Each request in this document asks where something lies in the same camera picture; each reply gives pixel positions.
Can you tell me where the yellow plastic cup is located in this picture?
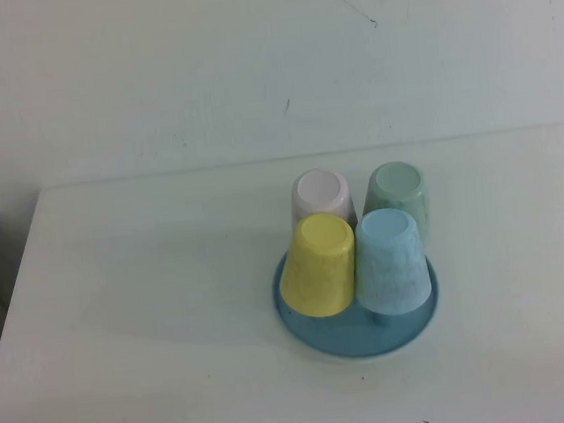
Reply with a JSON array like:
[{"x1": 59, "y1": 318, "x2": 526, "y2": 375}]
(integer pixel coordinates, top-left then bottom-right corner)
[{"x1": 272, "y1": 210, "x2": 364, "y2": 322}]

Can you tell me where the pale pink plastic cup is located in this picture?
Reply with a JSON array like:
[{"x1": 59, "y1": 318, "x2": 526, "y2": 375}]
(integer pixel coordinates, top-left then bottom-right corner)
[{"x1": 286, "y1": 164, "x2": 359, "y2": 234}]

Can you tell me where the pale green plastic cup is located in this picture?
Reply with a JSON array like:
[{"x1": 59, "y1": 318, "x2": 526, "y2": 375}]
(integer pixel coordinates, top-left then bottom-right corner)
[{"x1": 356, "y1": 157, "x2": 437, "y2": 258}]

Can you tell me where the light blue plastic cup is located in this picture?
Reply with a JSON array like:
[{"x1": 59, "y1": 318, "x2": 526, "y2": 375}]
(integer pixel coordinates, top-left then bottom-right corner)
[{"x1": 345, "y1": 206, "x2": 436, "y2": 320}]

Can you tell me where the blue cup stand with pegs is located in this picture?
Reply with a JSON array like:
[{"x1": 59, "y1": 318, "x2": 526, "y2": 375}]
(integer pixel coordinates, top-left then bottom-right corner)
[{"x1": 268, "y1": 234, "x2": 448, "y2": 368}]

